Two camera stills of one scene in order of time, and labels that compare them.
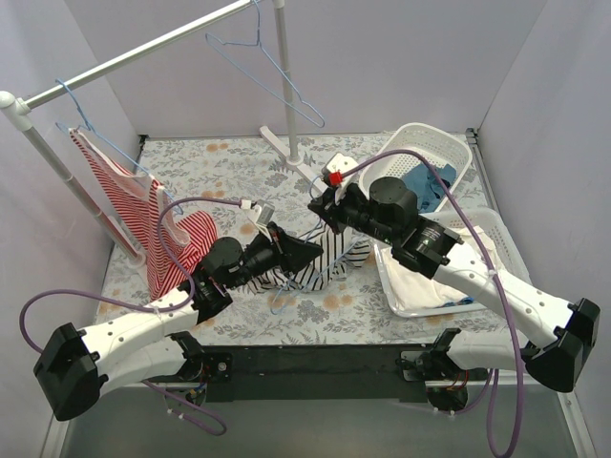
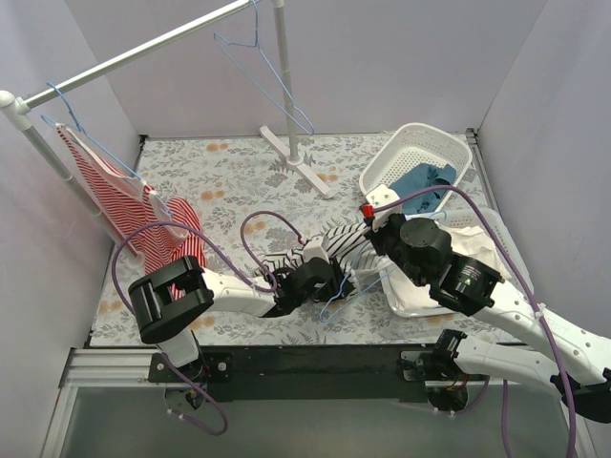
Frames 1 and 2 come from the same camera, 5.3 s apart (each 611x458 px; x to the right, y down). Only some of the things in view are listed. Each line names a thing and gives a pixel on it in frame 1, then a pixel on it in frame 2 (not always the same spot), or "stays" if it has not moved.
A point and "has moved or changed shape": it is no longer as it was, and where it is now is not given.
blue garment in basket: x=430 y=193 stays
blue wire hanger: x=276 y=312 to x=359 y=294
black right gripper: x=339 y=210 to x=378 y=234
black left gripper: x=278 y=244 to x=339 y=280
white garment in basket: x=410 y=290 stays
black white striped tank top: x=342 y=249 has moved or changed shape
